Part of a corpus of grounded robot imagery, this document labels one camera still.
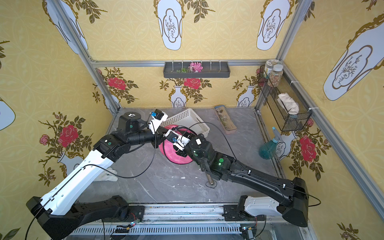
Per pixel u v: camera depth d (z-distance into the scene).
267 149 0.99
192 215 0.74
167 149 0.65
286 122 0.89
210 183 0.82
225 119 1.10
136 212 0.73
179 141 0.52
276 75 0.80
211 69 0.92
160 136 0.57
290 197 0.39
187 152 0.55
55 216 0.38
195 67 0.89
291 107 0.69
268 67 0.86
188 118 1.12
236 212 0.73
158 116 0.55
